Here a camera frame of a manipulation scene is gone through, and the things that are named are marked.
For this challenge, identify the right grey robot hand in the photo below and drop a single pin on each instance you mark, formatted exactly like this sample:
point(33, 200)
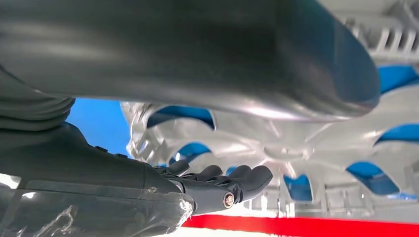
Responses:
point(163, 49)

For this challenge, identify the red barrier belt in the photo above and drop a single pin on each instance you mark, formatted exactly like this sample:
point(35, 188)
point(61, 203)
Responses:
point(294, 227)

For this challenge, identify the blue metal shelf rack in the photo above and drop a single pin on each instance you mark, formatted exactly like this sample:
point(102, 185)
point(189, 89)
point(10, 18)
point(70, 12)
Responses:
point(98, 124)

